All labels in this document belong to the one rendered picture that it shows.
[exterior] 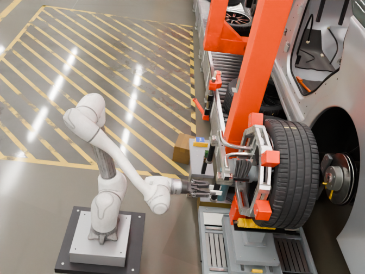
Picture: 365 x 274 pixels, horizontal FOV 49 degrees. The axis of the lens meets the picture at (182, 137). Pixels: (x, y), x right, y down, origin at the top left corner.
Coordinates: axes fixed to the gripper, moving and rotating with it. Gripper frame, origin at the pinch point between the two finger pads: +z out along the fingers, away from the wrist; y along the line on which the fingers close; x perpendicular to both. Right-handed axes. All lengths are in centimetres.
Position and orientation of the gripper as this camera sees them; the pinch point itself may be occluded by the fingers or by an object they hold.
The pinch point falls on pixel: (215, 190)
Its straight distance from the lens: 231.2
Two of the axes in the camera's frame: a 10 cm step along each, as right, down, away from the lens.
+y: 0.2, 6.1, -7.9
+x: 1.4, -7.9, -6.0
